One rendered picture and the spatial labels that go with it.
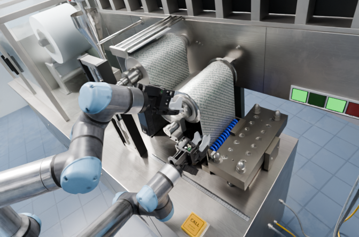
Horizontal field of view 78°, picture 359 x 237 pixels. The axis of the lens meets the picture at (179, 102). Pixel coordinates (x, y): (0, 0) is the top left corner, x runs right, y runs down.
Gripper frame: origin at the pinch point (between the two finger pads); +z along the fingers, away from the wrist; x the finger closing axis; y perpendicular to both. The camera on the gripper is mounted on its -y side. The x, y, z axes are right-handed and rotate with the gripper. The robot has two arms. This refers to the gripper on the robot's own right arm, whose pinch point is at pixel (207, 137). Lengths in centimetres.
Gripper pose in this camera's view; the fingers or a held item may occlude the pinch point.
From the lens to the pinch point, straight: 91.8
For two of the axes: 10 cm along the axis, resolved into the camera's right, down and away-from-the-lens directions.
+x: -7.4, -2.9, 6.0
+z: 6.4, -5.7, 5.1
